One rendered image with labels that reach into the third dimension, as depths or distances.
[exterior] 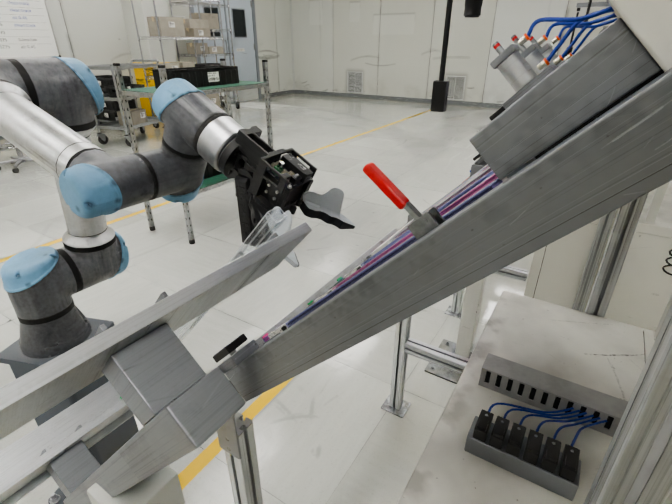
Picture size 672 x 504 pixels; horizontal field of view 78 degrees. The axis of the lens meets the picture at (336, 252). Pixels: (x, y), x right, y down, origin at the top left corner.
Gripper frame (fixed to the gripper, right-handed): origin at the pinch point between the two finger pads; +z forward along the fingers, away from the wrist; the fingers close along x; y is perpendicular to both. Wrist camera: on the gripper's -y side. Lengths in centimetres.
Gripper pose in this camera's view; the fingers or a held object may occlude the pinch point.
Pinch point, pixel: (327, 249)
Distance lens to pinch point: 60.3
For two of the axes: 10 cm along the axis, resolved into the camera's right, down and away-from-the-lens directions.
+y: 4.2, -6.6, -6.3
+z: 7.4, 6.5, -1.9
